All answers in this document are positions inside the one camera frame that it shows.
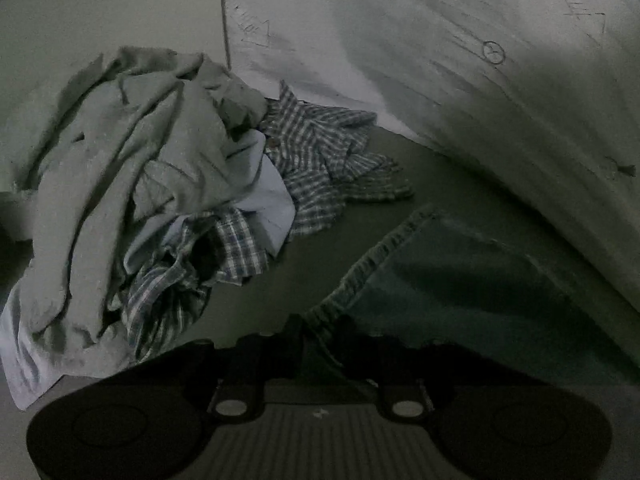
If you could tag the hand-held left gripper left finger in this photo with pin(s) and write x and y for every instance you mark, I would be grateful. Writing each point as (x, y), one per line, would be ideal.
(280, 355)

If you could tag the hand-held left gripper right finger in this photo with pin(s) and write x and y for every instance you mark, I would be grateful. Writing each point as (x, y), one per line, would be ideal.
(365, 360)

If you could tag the blue denim jeans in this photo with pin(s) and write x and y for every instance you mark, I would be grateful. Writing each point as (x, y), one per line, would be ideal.
(465, 290)

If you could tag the blue white plaid shirt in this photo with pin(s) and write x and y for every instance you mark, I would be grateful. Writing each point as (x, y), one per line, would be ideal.
(170, 290)

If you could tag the light blue shirt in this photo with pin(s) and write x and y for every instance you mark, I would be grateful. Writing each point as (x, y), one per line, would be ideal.
(265, 195)

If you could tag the dark plaid shirt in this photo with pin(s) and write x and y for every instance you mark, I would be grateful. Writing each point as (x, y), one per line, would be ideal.
(320, 160)

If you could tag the grey crumpled garment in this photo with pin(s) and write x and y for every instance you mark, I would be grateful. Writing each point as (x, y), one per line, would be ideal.
(125, 160)

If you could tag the white printed sheet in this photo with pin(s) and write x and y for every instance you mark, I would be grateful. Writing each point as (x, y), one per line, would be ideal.
(450, 50)

